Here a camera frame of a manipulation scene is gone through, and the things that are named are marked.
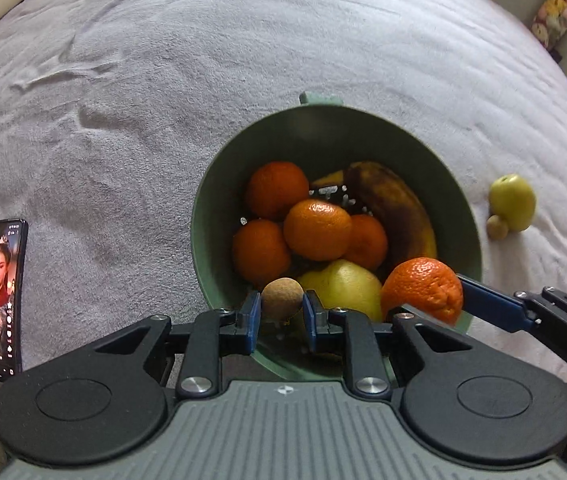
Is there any small yellow-green apple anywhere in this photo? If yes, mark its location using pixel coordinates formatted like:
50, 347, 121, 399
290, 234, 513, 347
488, 174, 537, 232

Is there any yellow banana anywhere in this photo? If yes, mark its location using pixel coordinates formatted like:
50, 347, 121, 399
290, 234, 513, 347
311, 169, 347, 191

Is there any brown spotted banana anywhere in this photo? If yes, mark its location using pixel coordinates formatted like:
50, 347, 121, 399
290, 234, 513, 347
346, 161, 438, 263

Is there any large yellow-green apple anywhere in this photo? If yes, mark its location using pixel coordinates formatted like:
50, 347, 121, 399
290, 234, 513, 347
296, 259, 384, 323

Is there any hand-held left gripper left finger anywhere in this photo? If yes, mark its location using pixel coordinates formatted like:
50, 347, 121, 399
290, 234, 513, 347
90, 290, 263, 402

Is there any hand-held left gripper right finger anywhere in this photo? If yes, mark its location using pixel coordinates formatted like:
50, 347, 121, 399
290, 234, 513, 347
302, 290, 470, 401

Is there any green colander bowl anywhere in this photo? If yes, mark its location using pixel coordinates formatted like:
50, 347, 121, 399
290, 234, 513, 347
190, 91, 484, 383

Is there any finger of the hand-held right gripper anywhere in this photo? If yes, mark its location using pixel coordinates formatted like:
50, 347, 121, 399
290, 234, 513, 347
457, 273, 567, 386

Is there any brown longan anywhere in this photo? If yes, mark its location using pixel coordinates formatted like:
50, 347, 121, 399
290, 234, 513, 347
260, 277, 307, 323
486, 214, 510, 241

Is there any orange mandarin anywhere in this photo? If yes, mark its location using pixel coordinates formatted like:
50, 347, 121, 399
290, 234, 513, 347
244, 161, 311, 221
283, 199, 353, 262
381, 257, 464, 326
346, 214, 389, 271
232, 219, 293, 291

